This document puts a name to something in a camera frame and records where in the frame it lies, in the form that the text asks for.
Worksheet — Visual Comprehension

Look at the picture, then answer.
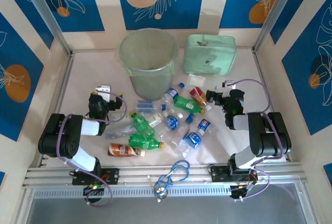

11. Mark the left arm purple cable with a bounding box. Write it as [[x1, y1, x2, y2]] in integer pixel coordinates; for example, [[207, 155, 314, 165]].
[[56, 91, 128, 208]]

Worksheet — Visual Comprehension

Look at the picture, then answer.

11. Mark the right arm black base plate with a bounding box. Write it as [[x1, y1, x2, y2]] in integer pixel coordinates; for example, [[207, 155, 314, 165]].
[[209, 165, 257, 183]]

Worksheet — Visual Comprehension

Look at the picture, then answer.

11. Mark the small clear bottle green label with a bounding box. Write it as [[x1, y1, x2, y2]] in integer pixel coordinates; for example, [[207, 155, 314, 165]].
[[148, 113, 163, 128]]

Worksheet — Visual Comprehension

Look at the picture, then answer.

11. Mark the aluminium side rail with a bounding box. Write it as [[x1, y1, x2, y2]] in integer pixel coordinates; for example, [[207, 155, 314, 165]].
[[37, 51, 76, 169], [252, 49, 294, 164]]

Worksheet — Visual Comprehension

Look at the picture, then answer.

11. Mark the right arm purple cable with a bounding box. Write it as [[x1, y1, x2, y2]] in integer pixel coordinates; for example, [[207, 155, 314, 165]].
[[225, 78, 286, 201]]

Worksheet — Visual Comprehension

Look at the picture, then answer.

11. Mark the clear bottle round pepsi logo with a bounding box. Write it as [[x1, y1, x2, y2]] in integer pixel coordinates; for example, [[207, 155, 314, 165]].
[[196, 118, 218, 137]]

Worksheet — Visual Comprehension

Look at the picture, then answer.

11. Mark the white gauze packet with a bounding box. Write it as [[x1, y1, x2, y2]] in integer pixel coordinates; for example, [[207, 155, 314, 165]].
[[187, 73, 207, 87]]

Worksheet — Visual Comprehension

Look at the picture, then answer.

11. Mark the clear bottle dark blue cap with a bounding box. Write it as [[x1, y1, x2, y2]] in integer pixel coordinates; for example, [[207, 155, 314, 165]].
[[178, 113, 196, 136]]

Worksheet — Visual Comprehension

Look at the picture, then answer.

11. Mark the large clear bottle blue label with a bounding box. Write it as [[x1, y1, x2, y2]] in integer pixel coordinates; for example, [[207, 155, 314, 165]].
[[174, 128, 206, 158]]

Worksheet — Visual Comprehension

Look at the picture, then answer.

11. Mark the blue label bottle white cap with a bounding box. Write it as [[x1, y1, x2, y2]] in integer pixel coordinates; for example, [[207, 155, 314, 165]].
[[161, 112, 185, 133]]

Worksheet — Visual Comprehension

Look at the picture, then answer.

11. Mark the mint green medical bag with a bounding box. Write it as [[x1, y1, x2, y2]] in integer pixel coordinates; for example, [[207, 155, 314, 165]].
[[183, 34, 237, 76]]

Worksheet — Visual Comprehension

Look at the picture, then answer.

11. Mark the translucent green trash bin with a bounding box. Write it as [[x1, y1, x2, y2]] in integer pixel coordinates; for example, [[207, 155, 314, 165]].
[[118, 27, 179, 101]]

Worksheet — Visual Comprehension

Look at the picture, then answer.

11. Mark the clear water bottle blue cap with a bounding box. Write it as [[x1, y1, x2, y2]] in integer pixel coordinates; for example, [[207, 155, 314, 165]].
[[134, 99, 167, 113]]

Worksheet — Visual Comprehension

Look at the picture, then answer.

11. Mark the crushed clear plastic bottle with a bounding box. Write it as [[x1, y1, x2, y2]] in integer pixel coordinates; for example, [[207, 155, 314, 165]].
[[105, 123, 138, 139]]

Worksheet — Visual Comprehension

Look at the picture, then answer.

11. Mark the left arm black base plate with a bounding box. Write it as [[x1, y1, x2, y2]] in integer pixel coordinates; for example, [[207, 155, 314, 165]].
[[72, 168, 120, 186]]

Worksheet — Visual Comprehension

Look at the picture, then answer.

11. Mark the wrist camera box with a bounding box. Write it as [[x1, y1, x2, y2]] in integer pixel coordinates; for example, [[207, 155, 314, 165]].
[[222, 79, 237, 90], [94, 85, 113, 97]]

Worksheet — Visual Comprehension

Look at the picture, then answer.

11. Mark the blue stethoscope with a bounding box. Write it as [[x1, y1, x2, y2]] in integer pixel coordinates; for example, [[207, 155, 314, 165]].
[[147, 159, 191, 203]]

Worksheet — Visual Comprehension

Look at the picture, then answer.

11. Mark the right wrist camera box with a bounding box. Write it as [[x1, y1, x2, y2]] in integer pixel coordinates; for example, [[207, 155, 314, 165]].
[[222, 79, 237, 90]]

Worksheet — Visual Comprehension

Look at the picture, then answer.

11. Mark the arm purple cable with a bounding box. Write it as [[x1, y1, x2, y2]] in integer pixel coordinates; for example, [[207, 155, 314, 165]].
[[56, 91, 128, 208], [225, 78, 286, 201]]

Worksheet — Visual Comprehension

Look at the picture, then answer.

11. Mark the black connector module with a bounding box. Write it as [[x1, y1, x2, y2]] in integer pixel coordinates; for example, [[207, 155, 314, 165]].
[[229, 184, 251, 202], [82, 184, 106, 204]]

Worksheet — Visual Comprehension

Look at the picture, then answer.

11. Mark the grey slotted cable duct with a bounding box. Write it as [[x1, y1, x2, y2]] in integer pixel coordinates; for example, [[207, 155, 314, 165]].
[[33, 187, 231, 199]]

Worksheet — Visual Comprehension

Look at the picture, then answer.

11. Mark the aluminium frame post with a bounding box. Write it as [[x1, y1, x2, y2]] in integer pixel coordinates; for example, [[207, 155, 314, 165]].
[[253, 0, 301, 53], [18, 0, 75, 58]]

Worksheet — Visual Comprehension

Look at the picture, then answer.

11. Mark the brown coffee drink bottle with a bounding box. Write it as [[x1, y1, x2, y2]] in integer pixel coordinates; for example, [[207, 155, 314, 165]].
[[107, 143, 146, 158]]

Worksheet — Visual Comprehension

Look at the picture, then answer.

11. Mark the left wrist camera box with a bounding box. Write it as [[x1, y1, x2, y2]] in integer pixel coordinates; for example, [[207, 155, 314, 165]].
[[94, 85, 113, 97]]

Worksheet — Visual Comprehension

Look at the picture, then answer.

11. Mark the green soda bottle yellow cap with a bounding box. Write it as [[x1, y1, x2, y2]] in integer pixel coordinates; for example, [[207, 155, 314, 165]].
[[129, 110, 157, 137], [128, 133, 165, 151], [173, 95, 206, 115]]

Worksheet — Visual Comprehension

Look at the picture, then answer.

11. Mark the red label drink bottle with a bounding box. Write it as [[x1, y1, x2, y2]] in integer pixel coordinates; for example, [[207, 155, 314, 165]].
[[189, 86, 212, 112]]

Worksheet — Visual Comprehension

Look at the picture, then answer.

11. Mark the aluminium mounting rail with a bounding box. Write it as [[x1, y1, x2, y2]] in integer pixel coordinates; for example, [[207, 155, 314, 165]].
[[22, 162, 306, 189]]

